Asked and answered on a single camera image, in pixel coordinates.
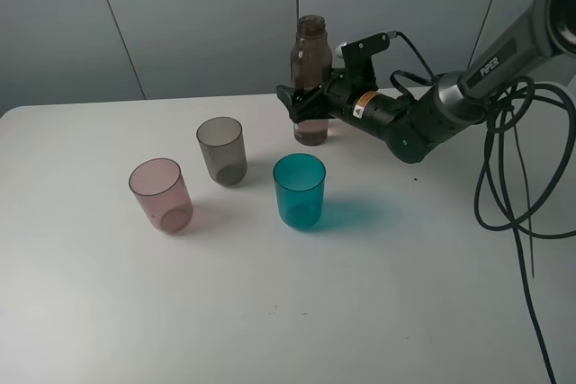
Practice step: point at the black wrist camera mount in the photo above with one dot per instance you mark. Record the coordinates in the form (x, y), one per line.
(358, 59)

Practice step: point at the teal translucent plastic cup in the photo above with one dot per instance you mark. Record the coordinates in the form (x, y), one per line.
(299, 181)

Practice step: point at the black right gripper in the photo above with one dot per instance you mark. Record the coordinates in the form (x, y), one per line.
(362, 107)

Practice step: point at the pink translucent plastic cup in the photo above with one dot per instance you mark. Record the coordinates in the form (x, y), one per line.
(159, 187)

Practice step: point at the brown translucent water bottle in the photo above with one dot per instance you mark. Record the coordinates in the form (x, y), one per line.
(311, 63)

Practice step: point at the grey translucent plastic cup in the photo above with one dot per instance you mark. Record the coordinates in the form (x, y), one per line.
(222, 144)

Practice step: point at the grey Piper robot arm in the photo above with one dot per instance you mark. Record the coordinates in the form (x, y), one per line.
(411, 127)

